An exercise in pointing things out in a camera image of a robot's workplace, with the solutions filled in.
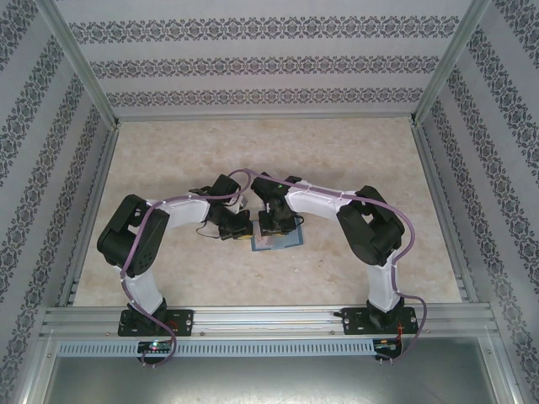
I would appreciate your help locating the teal leather card holder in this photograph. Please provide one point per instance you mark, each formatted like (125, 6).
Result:
(290, 240)

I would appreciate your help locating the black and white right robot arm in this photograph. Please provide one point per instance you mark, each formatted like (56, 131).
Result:
(370, 227)

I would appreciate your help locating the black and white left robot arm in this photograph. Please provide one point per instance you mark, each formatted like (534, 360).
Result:
(126, 244)

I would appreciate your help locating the small circuit board green light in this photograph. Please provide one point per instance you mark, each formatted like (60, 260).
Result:
(153, 347)

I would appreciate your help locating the grey metal panel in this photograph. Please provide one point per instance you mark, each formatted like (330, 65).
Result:
(269, 383)

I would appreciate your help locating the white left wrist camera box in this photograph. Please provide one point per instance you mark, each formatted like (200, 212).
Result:
(242, 204)

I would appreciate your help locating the aluminium frame rail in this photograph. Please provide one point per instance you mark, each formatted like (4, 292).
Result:
(443, 210)
(265, 118)
(92, 210)

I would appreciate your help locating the wide aluminium base rail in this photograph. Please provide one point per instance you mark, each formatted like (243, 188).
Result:
(261, 320)

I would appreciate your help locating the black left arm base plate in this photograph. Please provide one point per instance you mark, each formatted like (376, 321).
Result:
(185, 322)

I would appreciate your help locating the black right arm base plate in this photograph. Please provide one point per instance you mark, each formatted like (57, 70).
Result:
(351, 322)

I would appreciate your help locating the aluminium frame post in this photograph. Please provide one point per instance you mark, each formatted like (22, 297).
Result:
(505, 370)
(446, 63)
(38, 370)
(84, 67)

